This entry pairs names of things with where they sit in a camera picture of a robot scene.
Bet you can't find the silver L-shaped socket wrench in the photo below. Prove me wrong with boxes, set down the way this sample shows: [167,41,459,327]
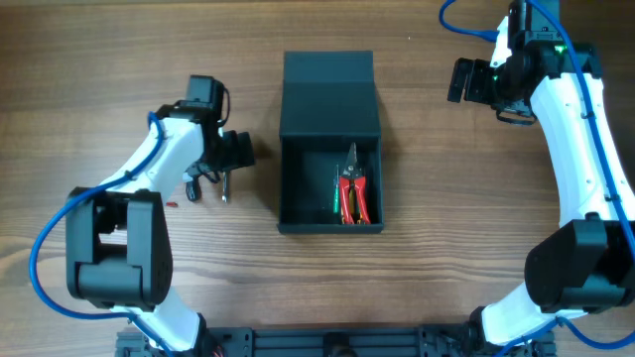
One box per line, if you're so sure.
[221,172,231,203]

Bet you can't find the red handled snips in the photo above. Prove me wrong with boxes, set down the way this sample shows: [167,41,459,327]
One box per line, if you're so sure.
[338,143,371,225]

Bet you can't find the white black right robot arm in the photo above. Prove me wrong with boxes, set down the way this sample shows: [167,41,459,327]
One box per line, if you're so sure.
[447,0,634,356]

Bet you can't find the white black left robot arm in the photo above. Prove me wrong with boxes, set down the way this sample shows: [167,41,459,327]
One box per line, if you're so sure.
[65,75,255,356]

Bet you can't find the black red screwdriver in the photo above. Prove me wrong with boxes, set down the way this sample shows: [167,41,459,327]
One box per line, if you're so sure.
[186,178,201,202]

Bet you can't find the green mini screwdriver left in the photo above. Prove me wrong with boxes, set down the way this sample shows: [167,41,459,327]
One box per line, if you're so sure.
[332,164,340,215]

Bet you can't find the black open box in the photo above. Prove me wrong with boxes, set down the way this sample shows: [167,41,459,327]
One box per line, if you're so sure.
[278,51,384,234]

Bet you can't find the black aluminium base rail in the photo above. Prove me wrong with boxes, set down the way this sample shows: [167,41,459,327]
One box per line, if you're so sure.
[114,322,557,357]

